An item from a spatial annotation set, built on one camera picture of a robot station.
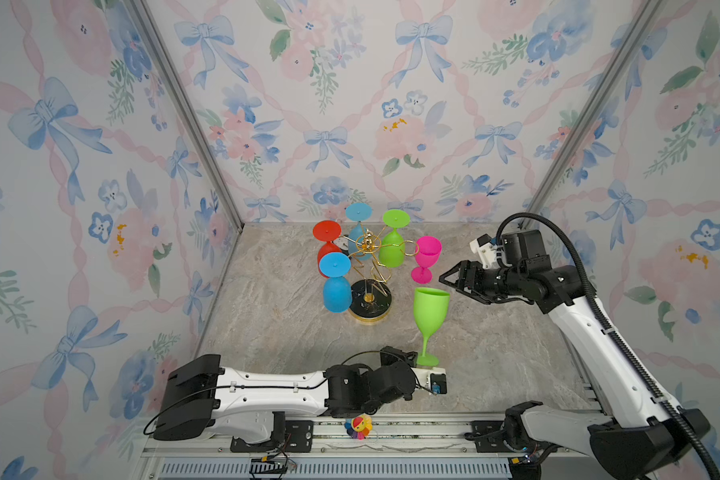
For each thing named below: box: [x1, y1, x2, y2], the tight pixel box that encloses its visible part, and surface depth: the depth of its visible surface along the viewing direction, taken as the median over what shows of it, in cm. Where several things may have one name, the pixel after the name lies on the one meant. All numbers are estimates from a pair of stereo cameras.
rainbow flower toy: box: [344, 414, 373, 441], surface depth 76 cm
